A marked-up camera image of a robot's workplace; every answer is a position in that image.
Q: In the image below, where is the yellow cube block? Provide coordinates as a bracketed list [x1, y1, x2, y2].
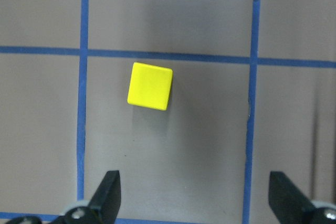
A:
[127, 62, 173, 111]

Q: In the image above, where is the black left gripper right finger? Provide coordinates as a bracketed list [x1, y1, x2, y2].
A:
[268, 171, 315, 223]

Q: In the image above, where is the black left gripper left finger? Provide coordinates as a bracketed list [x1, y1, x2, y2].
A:
[88, 170, 121, 223]

